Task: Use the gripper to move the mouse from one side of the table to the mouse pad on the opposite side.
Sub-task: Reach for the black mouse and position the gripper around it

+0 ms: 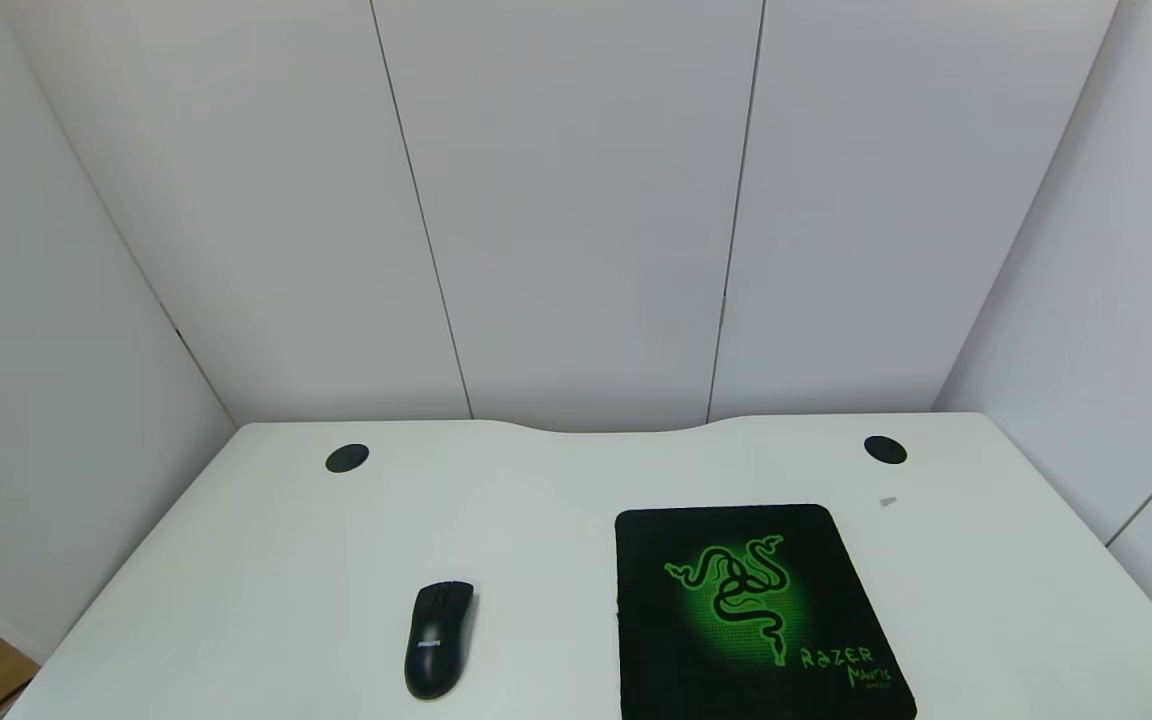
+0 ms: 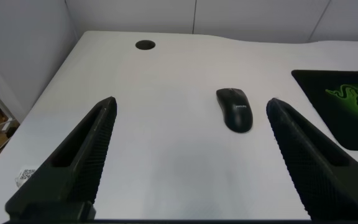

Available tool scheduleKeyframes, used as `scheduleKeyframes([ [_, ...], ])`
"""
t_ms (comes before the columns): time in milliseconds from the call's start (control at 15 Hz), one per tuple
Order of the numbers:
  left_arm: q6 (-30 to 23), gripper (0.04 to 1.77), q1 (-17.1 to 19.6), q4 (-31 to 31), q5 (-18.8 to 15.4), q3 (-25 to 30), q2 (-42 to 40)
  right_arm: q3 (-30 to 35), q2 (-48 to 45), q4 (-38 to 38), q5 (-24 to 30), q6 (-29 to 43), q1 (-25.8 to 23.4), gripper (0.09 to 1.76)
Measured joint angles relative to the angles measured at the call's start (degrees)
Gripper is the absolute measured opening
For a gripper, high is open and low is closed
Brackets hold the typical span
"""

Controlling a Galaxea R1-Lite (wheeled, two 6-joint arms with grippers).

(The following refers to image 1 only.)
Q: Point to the black Philips computer mouse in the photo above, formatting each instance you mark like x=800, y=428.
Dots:
x=439, y=640

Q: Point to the black green Razer mouse pad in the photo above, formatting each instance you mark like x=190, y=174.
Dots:
x=666, y=660

